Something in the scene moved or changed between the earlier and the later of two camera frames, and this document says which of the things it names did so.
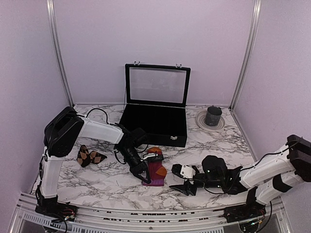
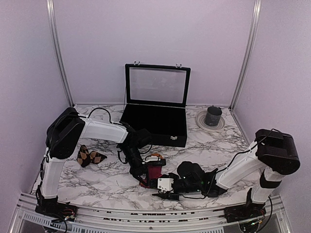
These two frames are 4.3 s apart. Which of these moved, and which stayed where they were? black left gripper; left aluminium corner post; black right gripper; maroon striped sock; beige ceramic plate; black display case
Moved: maroon striped sock; black right gripper
Stayed: black left gripper; black display case; left aluminium corner post; beige ceramic plate
